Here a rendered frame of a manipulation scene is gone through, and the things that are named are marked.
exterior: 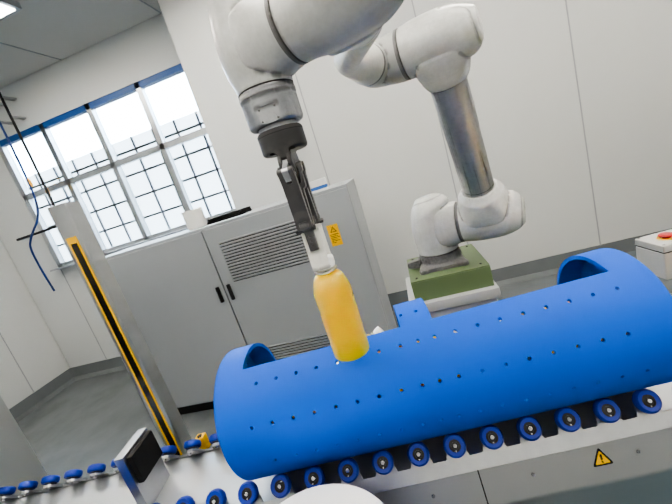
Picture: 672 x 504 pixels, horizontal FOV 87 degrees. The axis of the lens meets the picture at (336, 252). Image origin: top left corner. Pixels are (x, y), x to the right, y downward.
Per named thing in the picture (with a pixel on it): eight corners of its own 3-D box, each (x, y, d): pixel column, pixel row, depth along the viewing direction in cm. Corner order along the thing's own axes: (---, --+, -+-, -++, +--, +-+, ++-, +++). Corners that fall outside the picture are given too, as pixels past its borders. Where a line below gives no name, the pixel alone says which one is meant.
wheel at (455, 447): (440, 433, 74) (441, 434, 72) (462, 431, 73) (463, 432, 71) (445, 458, 72) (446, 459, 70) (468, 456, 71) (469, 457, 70)
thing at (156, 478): (162, 476, 95) (137, 429, 91) (175, 473, 94) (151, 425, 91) (141, 512, 85) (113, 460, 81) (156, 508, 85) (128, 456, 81)
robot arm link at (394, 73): (341, 47, 94) (388, 23, 87) (366, 52, 108) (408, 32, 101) (356, 98, 97) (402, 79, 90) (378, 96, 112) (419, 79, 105)
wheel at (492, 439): (476, 425, 73) (477, 426, 71) (498, 423, 72) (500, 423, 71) (482, 450, 71) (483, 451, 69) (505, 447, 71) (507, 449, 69)
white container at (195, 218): (194, 228, 284) (188, 211, 281) (212, 222, 280) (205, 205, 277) (184, 232, 269) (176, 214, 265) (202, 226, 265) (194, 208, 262)
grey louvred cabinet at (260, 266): (188, 383, 351) (126, 248, 320) (401, 341, 306) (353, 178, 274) (154, 423, 300) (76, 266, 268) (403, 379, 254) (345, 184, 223)
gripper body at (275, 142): (263, 137, 61) (281, 189, 63) (248, 133, 53) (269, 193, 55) (304, 123, 60) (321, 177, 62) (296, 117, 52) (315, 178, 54)
